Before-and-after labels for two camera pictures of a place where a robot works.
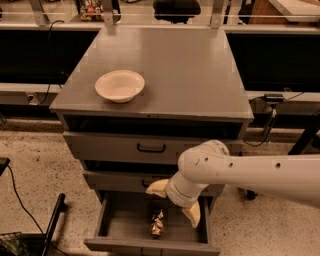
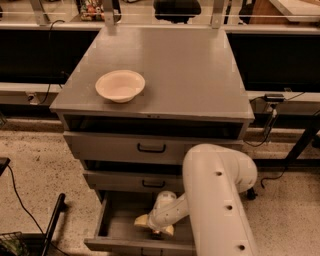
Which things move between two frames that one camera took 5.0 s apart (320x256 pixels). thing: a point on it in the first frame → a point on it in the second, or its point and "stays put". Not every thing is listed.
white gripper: [175, 195] → [156, 220]
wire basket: [13, 244] stays put
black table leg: [250, 195] stays put
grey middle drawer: [132, 181] stays put
